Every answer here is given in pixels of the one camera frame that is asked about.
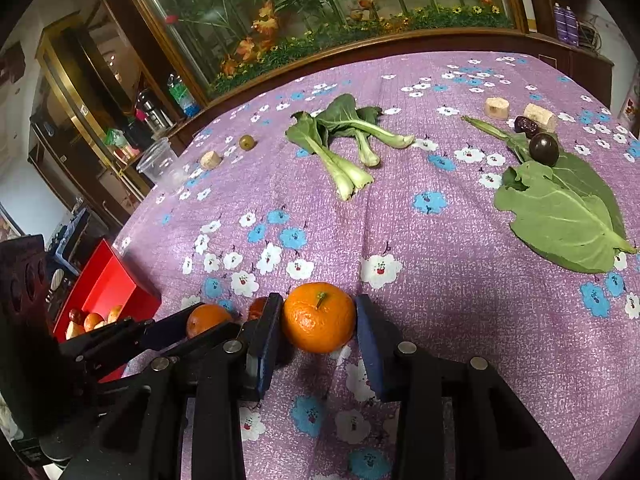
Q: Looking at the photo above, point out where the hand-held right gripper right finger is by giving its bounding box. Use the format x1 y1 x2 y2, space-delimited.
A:
354 294 576 480

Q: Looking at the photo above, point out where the dark wire basket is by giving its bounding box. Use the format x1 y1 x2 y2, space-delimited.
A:
577 17 602 53

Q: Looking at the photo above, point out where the dark purple round fruit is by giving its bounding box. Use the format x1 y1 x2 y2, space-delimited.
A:
529 132 560 167

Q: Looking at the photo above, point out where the thin green vegetable stalk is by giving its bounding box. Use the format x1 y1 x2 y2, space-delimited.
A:
461 116 532 162

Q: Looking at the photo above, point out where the green bok choy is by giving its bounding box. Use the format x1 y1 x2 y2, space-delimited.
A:
317 94 382 168
286 111 374 202
350 105 416 150

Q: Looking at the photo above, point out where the large green leaf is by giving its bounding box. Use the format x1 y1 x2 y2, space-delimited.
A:
494 152 637 275

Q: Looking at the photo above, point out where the framed artificial flower display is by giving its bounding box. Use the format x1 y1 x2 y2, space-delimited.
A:
115 0 531 106

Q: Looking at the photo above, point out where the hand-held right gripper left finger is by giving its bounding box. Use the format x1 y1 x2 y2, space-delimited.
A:
60 292 284 480

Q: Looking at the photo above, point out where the green label plastic bottle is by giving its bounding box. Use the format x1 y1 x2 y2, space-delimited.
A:
167 74 201 117

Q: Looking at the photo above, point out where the clear plastic cup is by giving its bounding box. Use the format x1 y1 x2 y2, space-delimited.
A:
136 137 188 195

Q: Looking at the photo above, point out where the red box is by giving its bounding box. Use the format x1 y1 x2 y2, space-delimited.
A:
52 239 162 381

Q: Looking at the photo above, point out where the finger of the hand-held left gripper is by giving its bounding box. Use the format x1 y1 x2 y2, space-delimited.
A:
79 322 244 385
60 309 194 362

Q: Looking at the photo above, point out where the metal thermos flask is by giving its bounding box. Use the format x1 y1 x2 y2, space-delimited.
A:
137 89 173 131

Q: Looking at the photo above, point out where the blue plastic crate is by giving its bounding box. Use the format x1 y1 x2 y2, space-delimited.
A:
47 207 97 276

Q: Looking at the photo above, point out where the glass-front wooden cabinet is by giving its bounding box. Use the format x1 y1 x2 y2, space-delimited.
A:
27 10 151 211

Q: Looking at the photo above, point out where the orange mandarin with stem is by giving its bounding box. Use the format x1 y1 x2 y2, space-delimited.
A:
281 282 357 354

